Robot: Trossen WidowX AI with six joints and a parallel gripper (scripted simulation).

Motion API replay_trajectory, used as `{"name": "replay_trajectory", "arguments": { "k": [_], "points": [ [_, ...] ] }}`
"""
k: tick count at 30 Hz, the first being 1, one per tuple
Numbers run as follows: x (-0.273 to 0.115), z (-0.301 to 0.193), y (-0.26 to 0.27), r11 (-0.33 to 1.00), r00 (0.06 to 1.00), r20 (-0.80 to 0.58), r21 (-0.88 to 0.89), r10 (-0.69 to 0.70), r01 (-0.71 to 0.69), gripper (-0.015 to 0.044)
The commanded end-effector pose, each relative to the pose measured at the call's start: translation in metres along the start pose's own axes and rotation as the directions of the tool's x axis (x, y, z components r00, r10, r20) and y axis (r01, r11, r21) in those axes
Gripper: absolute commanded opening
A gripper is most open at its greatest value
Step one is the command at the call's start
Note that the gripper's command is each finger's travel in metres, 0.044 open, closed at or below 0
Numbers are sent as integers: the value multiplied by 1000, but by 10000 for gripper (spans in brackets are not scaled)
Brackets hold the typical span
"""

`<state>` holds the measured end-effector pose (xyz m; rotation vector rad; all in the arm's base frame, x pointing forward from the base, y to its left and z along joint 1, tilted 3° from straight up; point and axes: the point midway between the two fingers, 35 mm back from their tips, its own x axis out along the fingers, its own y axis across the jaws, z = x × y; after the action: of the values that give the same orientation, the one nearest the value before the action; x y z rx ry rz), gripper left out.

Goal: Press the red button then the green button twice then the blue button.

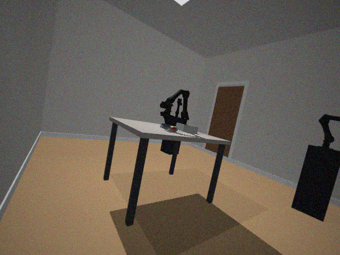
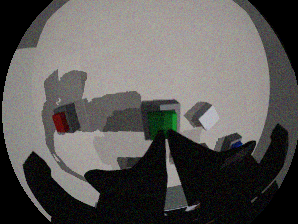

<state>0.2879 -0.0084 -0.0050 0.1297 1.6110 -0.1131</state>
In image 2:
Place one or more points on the yellow button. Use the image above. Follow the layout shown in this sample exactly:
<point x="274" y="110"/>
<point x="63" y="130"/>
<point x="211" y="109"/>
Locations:
<point x="131" y="162"/>

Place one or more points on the green button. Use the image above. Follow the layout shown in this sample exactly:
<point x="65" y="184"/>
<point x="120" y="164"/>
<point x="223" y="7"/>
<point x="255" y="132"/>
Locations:
<point x="160" y="115"/>

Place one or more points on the blue button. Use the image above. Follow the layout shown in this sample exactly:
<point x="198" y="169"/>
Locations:
<point x="231" y="141"/>

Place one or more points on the red button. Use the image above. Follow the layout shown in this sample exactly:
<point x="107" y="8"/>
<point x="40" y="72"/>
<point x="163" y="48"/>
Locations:
<point x="65" y="119"/>

